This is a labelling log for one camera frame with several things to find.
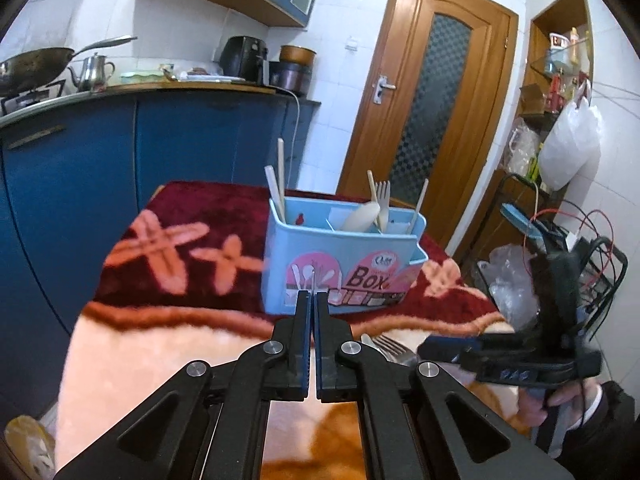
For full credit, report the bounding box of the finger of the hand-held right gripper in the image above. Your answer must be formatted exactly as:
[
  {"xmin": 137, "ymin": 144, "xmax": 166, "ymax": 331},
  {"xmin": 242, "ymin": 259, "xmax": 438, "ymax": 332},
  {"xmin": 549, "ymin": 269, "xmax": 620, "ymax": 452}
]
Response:
[
  {"xmin": 460, "ymin": 347, "xmax": 503, "ymax": 372},
  {"xmin": 417, "ymin": 334, "xmax": 501, "ymax": 361}
]

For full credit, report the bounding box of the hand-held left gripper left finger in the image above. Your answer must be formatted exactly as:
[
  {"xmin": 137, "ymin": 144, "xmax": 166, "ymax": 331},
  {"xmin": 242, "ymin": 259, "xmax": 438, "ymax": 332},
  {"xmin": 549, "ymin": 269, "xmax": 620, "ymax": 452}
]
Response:
[{"xmin": 52, "ymin": 290, "xmax": 312, "ymax": 480}]

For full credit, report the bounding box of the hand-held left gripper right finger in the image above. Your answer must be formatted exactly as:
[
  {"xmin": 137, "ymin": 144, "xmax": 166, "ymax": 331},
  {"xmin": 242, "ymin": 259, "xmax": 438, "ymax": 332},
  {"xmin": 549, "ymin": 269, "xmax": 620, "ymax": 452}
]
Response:
[{"xmin": 314, "ymin": 292, "xmax": 576, "ymax": 480}]

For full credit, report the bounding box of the large metal fork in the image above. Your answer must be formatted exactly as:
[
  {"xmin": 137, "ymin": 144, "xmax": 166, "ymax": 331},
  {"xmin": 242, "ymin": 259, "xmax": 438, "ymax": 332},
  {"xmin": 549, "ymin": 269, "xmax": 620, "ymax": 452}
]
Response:
[{"xmin": 374, "ymin": 336, "xmax": 410, "ymax": 357}]

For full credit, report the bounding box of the light blue utensil box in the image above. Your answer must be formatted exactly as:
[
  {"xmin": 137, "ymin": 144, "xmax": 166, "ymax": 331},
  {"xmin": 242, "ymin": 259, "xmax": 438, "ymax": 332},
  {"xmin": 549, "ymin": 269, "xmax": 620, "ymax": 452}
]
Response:
[{"xmin": 263, "ymin": 197, "xmax": 430, "ymax": 316}]

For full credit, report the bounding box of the white plastic spoon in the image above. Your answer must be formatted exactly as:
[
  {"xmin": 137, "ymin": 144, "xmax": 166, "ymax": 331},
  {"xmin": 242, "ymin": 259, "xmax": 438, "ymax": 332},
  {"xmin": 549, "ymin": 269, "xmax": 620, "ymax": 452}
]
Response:
[{"xmin": 340, "ymin": 201, "xmax": 382, "ymax": 233}]

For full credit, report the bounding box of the pair of beige chopsticks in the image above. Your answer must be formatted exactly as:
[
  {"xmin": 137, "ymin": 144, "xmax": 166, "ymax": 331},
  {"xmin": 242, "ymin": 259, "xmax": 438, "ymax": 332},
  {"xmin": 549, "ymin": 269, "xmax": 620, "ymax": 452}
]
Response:
[
  {"xmin": 277, "ymin": 138, "xmax": 289, "ymax": 221},
  {"xmin": 406, "ymin": 178, "xmax": 430, "ymax": 235}
]

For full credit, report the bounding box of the white chopstick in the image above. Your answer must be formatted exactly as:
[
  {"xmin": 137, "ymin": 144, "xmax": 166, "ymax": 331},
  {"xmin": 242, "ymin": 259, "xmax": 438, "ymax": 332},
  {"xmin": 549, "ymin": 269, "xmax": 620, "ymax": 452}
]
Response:
[{"xmin": 265, "ymin": 165, "xmax": 287, "ymax": 223}]

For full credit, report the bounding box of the white plastic fork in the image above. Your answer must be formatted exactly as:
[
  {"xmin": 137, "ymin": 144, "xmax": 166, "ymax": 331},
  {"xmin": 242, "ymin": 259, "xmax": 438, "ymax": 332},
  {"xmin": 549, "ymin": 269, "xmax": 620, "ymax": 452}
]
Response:
[{"xmin": 375, "ymin": 181, "xmax": 392, "ymax": 231}]

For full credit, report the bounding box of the person's right forearm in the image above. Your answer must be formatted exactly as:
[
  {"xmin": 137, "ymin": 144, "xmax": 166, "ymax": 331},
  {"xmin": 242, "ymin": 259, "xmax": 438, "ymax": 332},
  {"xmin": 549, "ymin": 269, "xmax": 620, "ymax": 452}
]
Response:
[{"xmin": 532, "ymin": 380, "xmax": 640, "ymax": 480}]

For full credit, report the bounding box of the person's right hand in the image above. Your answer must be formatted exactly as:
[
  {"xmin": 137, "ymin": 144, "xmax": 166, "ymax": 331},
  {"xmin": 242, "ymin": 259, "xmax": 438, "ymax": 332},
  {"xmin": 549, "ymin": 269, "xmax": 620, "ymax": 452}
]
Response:
[{"xmin": 517, "ymin": 384, "xmax": 590, "ymax": 430}]

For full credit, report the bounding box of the clear plastic bag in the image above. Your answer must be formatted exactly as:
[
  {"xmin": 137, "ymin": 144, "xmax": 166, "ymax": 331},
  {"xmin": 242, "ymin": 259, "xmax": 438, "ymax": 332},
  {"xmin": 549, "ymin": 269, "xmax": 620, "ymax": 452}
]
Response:
[{"xmin": 477, "ymin": 244, "xmax": 542, "ymax": 329}]

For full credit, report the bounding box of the blue box in rack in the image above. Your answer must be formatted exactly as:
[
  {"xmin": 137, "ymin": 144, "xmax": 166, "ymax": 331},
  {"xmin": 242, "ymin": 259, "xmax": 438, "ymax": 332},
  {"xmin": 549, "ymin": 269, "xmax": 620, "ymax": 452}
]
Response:
[{"xmin": 500, "ymin": 202, "xmax": 577, "ymax": 244}]

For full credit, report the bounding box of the red and peach floral blanket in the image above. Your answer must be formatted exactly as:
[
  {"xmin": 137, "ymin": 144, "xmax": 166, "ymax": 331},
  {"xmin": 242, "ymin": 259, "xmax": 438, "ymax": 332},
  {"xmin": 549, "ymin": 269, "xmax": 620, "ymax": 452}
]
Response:
[{"xmin": 55, "ymin": 180, "xmax": 531, "ymax": 480}]

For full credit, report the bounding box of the white plastic bag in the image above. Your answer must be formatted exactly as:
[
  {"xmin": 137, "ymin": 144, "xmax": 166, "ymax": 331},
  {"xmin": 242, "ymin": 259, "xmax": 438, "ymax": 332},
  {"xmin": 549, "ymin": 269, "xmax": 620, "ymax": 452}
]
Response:
[{"xmin": 537, "ymin": 97, "xmax": 604, "ymax": 192}]

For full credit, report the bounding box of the wooden door with glass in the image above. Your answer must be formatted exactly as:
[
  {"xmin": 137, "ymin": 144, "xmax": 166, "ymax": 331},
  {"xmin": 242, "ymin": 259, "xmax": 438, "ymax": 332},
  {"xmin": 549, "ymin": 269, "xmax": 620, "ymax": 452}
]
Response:
[{"xmin": 337, "ymin": 0, "xmax": 519, "ymax": 261}]

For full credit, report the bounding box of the blue base cabinet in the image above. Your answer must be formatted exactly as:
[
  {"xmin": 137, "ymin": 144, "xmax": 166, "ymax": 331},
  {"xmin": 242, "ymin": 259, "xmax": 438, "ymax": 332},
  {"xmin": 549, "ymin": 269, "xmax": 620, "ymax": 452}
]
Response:
[{"xmin": 0, "ymin": 80, "xmax": 321, "ymax": 411}]

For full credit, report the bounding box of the flat plate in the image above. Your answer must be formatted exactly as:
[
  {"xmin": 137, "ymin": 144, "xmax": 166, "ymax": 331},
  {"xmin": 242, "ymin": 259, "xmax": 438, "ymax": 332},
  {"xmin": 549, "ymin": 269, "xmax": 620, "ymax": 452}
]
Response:
[{"xmin": 179, "ymin": 67, "xmax": 247, "ymax": 84}]

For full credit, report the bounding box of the brown inner pot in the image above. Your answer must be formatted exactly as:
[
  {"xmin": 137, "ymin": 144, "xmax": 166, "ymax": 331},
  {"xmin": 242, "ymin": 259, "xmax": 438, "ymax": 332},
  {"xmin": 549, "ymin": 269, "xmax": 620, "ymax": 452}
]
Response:
[{"xmin": 279, "ymin": 45, "xmax": 317, "ymax": 67}]

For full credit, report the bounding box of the yellowish plastic bag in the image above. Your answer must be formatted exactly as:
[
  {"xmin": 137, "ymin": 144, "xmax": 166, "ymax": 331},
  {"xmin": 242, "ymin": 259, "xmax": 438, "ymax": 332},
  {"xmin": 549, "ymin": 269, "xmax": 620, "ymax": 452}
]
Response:
[{"xmin": 4, "ymin": 414, "xmax": 57, "ymax": 480}]

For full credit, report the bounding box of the black air fryer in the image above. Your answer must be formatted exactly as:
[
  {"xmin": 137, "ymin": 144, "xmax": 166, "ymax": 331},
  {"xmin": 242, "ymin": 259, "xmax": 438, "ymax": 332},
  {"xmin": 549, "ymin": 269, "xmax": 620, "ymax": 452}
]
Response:
[{"xmin": 220, "ymin": 36, "xmax": 270, "ymax": 84}]

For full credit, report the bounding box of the pale tray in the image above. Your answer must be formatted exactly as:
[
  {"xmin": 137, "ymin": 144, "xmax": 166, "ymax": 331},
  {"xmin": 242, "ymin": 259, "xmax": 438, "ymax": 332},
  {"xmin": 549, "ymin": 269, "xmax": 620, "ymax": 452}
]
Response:
[{"xmin": 120, "ymin": 70, "xmax": 167, "ymax": 85}]

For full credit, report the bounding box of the steel kettle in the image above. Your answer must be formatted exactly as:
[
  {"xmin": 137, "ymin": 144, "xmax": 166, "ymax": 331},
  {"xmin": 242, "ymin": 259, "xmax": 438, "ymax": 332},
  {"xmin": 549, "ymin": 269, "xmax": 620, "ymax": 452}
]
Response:
[{"xmin": 69, "ymin": 54, "xmax": 116, "ymax": 92}]

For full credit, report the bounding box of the gas stove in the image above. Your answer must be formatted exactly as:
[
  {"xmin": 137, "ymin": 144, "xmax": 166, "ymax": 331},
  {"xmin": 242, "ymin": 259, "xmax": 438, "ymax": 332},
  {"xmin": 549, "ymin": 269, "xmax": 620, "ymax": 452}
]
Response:
[{"xmin": 0, "ymin": 80, "xmax": 68, "ymax": 117}]

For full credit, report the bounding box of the dark metal wok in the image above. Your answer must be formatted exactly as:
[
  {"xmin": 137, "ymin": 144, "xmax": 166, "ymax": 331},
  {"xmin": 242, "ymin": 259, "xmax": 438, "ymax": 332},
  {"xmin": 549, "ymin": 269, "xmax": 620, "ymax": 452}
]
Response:
[{"xmin": 0, "ymin": 35, "xmax": 138, "ymax": 97}]

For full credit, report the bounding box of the red cable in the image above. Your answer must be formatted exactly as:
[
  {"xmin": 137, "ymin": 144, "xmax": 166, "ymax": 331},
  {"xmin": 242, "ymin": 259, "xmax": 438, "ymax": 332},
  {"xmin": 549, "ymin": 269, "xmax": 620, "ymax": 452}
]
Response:
[{"xmin": 520, "ymin": 207, "xmax": 619, "ymax": 287}]

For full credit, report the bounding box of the black wire rack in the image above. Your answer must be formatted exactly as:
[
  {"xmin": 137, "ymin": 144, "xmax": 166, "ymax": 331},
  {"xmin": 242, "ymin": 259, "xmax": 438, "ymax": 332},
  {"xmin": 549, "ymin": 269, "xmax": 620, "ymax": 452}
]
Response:
[{"xmin": 460, "ymin": 172, "xmax": 629, "ymax": 343}]

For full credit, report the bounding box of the white power cable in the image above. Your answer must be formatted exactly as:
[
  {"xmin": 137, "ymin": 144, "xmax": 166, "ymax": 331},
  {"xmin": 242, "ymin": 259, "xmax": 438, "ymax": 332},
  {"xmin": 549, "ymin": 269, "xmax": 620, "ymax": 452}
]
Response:
[{"xmin": 276, "ymin": 87, "xmax": 302, "ymax": 192}]

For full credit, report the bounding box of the metal door handle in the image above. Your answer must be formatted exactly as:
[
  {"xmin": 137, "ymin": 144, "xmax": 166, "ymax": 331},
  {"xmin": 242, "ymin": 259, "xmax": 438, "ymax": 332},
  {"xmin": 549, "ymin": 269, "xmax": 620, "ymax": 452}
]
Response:
[{"xmin": 372, "ymin": 74, "xmax": 397, "ymax": 106}]

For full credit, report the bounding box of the wooden wall niche shelf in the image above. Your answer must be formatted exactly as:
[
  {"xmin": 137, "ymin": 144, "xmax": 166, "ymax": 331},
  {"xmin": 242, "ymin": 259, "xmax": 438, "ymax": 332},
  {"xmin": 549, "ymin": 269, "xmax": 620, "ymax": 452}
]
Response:
[{"xmin": 520, "ymin": 0, "xmax": 597, "ymax": 132}]

